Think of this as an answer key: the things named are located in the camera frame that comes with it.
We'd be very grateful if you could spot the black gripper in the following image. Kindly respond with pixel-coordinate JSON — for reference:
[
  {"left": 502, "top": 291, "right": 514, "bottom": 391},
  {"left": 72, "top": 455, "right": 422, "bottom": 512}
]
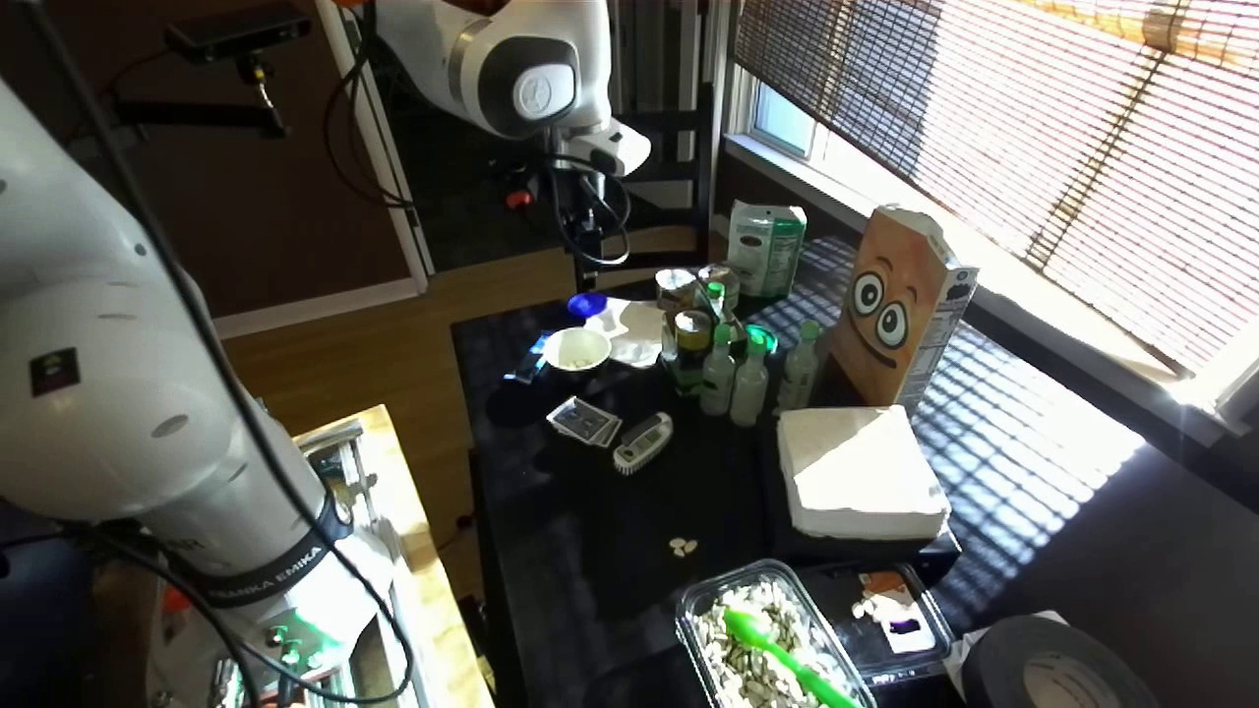
[{"left": 546, "top": 158, "right": 636, "bottom": 291}]

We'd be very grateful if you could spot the black bowl with white inside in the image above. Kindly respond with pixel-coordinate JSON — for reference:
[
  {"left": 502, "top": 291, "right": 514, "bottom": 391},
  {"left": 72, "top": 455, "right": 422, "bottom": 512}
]
[{"left": 538, "top": 324, "right": 619, "bottom": 377}]

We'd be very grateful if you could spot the transparent plastic bowl with food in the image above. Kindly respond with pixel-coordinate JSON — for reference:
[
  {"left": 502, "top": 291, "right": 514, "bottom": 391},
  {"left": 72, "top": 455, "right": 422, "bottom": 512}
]
[{"left": 669, "top": 556, "right": 881, "bottom": 708}]

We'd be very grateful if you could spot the white paper napkin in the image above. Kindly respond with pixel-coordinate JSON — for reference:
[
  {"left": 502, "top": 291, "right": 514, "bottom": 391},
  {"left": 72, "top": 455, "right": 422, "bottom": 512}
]
[{"left": 581, "top": 297, "right": 672, "bottom": 375}]

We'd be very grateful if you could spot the dark jar with gold lid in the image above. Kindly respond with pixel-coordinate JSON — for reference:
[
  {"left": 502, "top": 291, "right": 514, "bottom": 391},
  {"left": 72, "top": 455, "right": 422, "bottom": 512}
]
[{"left": 666, "top": 308, "right": 721, "bottom": 365}]

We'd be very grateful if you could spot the blue snack packet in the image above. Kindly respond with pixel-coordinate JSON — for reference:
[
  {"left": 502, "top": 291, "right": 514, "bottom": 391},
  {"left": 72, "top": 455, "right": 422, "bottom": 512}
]
[{"left": 502, "top": 333, "right": 564, "bottom": 391}]

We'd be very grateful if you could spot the green capped white bottle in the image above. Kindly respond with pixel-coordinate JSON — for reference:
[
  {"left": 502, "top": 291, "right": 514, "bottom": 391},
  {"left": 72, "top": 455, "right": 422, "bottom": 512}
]
[
  {"left": 728, "top": 328, "right": 778, "bottom": 432},
  {"left": 778, "top": 324, "right": 825, "bottom": 409},
  {"left": 695, "top": 342, "right": 741, "bottom": 421}
]

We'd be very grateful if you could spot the green and white carton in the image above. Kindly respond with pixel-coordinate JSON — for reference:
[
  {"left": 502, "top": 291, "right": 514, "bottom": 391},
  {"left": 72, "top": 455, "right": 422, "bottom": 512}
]
[{"left": 724, "top": 197, "right": 812, "bottom": 303}]

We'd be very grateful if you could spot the white and green brush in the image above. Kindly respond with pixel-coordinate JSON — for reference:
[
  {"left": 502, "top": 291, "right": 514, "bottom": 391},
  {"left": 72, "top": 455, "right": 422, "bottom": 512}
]
[{"left": 609, "top": 409, "right": 678, "bottom": 480}]

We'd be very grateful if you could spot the brown smiley face cereal box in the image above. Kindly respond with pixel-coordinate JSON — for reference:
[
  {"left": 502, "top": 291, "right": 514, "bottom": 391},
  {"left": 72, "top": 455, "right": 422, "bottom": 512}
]
[{"left": 825, "top": 200, "right": 985, "bottom": 409}]

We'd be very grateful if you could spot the robot mounting stand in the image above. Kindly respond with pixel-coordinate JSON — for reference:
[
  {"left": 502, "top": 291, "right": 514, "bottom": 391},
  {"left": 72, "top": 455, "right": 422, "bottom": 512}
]
[{"left": 293, "top": 403, "right": 497, "bottom": 708}]

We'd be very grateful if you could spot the white styrofoam box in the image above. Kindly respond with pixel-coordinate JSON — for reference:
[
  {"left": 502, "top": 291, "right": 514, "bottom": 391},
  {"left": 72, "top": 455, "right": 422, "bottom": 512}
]
[{"left": 771, "top": 403, "right": 951, "bottom": 546}]

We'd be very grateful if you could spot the green plastic spoon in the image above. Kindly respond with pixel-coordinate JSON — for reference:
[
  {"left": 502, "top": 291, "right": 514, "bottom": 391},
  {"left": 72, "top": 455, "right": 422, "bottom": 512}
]
[{"left": 721, "top": 601, "right": 862, "bottom": 708}]

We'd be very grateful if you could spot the large window blind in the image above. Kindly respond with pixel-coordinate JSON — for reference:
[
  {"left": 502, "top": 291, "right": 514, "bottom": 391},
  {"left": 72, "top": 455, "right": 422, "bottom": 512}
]
[{"left": 728, "top": 0, "right": 1259, "bottom": 377}]

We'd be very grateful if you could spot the small printed card packet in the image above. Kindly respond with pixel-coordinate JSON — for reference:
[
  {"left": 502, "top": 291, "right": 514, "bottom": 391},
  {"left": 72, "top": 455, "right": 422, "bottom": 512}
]
[{"left": 847, "top": 567, "right": 942, "bottom": 661}]

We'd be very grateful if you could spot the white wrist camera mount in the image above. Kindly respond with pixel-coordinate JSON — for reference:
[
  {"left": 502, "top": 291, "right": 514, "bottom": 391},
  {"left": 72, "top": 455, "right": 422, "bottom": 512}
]
[{"left": 576, "top": 120, "right": 657, "bottom": 183}]

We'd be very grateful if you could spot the grey duct tape roll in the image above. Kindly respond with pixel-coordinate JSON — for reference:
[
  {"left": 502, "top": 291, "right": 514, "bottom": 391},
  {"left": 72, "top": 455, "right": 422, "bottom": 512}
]
[{"left": 961, "top": 610, "right": 1166, "bottom": 708}]

